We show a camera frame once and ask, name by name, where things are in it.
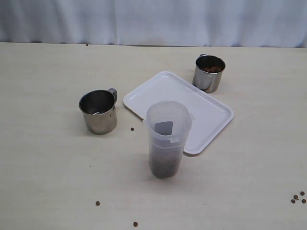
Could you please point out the steel mug with kibble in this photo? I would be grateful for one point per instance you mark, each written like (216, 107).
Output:
(99, 110)

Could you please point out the clear plastic tall container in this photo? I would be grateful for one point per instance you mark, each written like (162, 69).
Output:
(168, 124)

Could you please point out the white plastic tray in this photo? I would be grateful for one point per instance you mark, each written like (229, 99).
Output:
(209, 115)

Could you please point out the steel mug far right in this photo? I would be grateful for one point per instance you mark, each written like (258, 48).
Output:
(208, 72)

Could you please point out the white curtain backdrop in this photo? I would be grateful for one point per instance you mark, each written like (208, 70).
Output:
(257, 23)

